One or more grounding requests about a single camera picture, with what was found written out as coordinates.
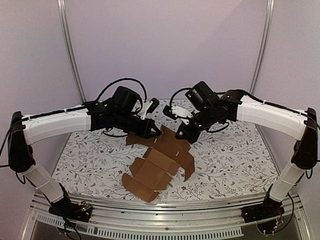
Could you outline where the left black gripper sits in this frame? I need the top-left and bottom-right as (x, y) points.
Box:
(114, 110), (162, 140)

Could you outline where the brown cardboard box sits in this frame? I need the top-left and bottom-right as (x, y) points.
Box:
(121, 125), (195, 203)

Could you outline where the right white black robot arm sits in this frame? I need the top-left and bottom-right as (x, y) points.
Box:
(169, 81), (320, 218)

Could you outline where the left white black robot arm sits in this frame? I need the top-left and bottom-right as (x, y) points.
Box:
(5, 86), (161, 217)

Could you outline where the floral patterned table mat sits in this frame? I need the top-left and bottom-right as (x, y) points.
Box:
(52, 100), (278, 202)

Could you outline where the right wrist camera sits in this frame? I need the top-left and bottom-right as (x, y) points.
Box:
(162, 105), (193, 125)

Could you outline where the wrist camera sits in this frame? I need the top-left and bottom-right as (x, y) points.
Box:
(139, 97), (160, 120)
(162, 105), (193, 125)

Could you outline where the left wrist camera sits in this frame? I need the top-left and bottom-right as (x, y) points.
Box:
(139, 97), (160, 120)

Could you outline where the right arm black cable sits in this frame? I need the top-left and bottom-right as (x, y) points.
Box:
(169, 87), (192, 108)

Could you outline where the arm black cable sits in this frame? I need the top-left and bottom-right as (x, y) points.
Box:
(96, 77), (148, 103)
(169, 87), (192, 108)

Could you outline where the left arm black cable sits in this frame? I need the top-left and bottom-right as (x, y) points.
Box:
(96, 77), (148, 103)

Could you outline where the front aluminium rail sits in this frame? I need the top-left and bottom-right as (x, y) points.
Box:
(21, 193), (313, 240)

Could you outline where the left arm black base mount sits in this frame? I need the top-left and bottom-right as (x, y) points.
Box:
(48, 183), (93, 223)

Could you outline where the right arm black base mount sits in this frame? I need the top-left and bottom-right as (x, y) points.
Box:
(241, 193), (285, 223)

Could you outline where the right aluminium frame post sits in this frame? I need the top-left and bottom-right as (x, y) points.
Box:
(249, 0), (275, 95)

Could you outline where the aluminium frame post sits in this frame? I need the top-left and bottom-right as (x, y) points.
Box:
(249, 0), (275, 95)
(56, 0), (87, 103)

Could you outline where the left aluminium frame post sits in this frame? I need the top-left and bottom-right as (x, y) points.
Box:
(56, 0), (87, 103)

